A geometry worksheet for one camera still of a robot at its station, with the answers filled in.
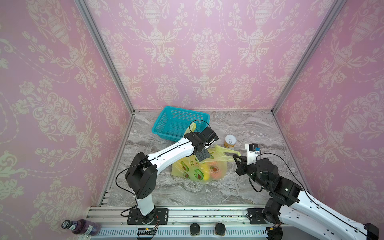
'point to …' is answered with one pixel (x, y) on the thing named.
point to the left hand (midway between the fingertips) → (199, 147)
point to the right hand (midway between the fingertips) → (234, 156)
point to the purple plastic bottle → (82, 227)
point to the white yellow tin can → (230, 140)
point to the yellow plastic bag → (191, 167)
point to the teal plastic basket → (173, 122)
